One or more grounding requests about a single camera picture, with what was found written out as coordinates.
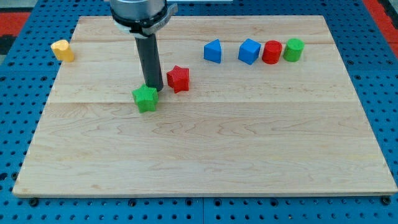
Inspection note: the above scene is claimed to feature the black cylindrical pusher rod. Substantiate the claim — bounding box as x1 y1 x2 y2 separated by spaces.
135 34 164 91

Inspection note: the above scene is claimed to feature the yellow heart block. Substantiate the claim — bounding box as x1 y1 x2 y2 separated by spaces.
50 39 75 62

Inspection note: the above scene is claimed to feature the red star block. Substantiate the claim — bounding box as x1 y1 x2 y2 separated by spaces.
167 65 190 93

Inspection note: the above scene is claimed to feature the green star block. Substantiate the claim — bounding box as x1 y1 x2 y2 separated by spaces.
132 84 159 113

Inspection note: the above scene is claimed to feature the blue triangular prism block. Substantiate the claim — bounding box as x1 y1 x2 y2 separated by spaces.
203 39 222 63

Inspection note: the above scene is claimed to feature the blue cube block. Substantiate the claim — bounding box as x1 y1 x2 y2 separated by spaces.
238 39 261 65

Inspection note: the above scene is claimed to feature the red cylinder block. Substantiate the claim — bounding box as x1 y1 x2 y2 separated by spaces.
262 40 282 64

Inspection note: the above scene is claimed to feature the green cylinder block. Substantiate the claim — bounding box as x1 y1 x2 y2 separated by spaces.
282 38 305 62

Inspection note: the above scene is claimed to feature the light wooden board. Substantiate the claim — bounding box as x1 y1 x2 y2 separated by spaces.
13 16 397 198

